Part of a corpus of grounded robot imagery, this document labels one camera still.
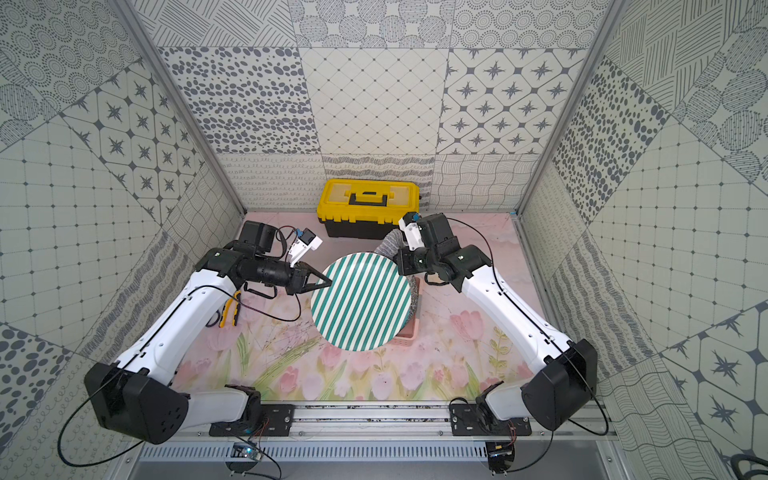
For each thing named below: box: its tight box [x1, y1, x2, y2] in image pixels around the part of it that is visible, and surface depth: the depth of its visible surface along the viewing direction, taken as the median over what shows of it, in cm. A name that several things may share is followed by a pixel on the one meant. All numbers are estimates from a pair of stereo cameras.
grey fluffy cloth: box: [374, 228, 407, 257], surface depth 77 cm
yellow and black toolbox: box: [317, 179, 421, 239], surface depth 103 cm
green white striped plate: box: [310, 252, 413, 352], surface depth 74 cm
